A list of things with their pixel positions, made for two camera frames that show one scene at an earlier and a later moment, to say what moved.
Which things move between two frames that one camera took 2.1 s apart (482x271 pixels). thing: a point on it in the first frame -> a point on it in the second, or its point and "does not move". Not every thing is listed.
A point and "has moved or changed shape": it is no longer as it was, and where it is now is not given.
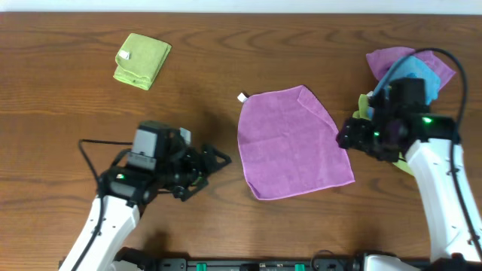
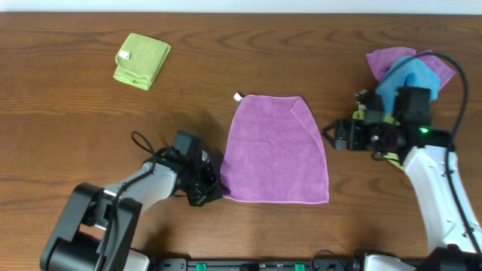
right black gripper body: (358, 133) does not move
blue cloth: (412, 67) does not move
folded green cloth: (140, 59) does not move
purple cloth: (289, 144) has moved or changed shape
